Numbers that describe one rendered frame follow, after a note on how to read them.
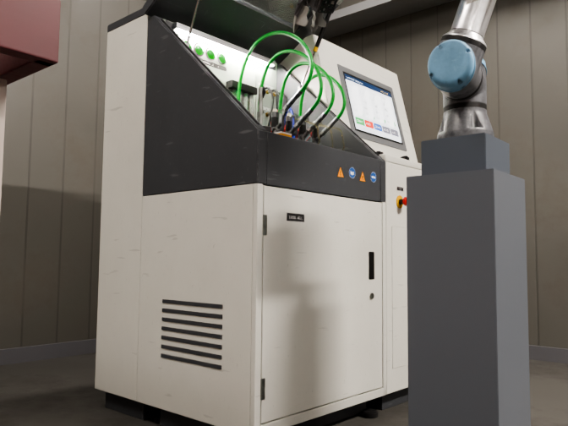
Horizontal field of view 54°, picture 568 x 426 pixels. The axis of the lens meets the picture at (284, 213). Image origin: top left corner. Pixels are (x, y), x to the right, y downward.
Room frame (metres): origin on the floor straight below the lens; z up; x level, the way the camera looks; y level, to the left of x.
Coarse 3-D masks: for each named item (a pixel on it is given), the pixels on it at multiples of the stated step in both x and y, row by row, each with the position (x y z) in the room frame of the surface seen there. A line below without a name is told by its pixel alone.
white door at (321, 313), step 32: (288, 192) 1.72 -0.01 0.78; (288, 224) 1.72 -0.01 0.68; (320, 224) 1.84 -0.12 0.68; (352, 224) 1.97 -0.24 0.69; (288, 256) 1.72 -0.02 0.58; (320, 256) 1.84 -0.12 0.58; (352, 256) 1.97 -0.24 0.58; (288, 288) 1.72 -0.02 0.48; (320, 288) 1.84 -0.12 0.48; (352, 288) 1.97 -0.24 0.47; (288, 320) 1.72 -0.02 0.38; (320, 320) 1.84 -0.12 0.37; (352, 320) 1.97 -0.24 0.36; (288, 352) 1.72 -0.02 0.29; (320, 352) 1.84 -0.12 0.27; (352, 352) 1.97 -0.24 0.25; (288, 384) 1.72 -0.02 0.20; (320, 384) 1.84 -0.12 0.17; (352, 384) 1.97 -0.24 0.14
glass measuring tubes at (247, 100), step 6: (228, 84) 2.23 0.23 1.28; (234, 84) 2.22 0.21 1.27; (234, 90) 2.23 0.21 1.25; (246, 90) 2.27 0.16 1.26; (252, 90) 2.30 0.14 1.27; (240, 96) 2.26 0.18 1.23; (246, 96) 2.28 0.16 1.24; (252, 96) 2.31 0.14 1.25; (246, 102) 2.28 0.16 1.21; (252, 102) 2.31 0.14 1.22; (246, 108) 2.28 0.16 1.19; (252, 108) 2.31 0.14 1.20; (252, 114) 2.31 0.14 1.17
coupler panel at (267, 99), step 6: (258, 78) 2.37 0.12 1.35; (258, 84) 2.37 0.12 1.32; (264, 84) 2.40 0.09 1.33; (270, 84) 2.43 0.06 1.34; (258, 90) 2.38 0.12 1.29; (258, 96) 2.38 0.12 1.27; (264, 96) 2.40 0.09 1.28; (270, 96) 2.44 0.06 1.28; (264, 102) 2.40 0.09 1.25; (270, 102) 2.44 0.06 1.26; (264, 108) 2.40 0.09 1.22; (270, 108) 2.44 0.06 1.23; (264, 114) 2.40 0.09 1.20; (264, 120) 2.40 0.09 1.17; (270, 126) 2.44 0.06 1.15
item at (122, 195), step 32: (128, 32) 2.08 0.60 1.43; (128, 64) 2.08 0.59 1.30; (128, 96) 2.07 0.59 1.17; (128, 128) 2.07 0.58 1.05; (128, 160) 2.07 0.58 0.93; (128, 192) 2.06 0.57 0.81; (128, 224) 2.06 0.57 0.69; (128, 256) 2.05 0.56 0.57; (128, 288) 2.05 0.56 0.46; (128, 320) 2.04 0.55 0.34; (96, 352) 2.18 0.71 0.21; (128, 352) 2.04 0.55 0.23; (96, 384) 2.18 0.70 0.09; (128, 384) 2.03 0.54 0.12
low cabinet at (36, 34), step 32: (0, 0) 0.52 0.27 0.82; (32, 0) 0.54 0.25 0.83; (0, 32) 0.52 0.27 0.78; (32, 32) 0.54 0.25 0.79; (0, 64) 0.61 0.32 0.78; (32, 64) 0.57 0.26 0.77; (0, 96) 0.57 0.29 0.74; (0, 128) 0.57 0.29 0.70; (0, 160) 0.57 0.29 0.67; (0, 192) 0.57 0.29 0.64
